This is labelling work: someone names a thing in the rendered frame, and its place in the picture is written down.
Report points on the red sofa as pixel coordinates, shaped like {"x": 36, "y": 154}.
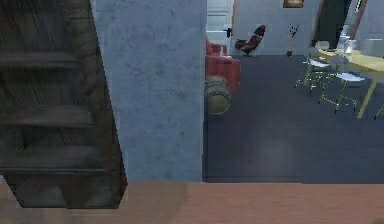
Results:
{"x": 224, "y": 66}

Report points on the dark red lounge chair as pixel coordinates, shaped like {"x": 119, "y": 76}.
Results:
{"x": 250, "y": 42}

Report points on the white room door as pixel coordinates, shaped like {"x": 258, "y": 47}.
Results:
{"x": 218, "y": 20}

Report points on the thin house plant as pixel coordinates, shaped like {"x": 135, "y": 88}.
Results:
{"x": 292, "y": 38}

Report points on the white seat yellow chair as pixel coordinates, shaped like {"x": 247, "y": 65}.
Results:
{"x": 316, "y": 66}
{"x": 345, "y": 83}

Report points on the dark wooden shelf unit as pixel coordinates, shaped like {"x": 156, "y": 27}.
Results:
{"x": 50, "y": 110}

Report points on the yellow dining table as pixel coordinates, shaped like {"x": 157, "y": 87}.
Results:
{"x": 358, "y": 61}

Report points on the framed wall picture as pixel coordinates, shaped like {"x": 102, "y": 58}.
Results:
{"x": 293, "y": 3}

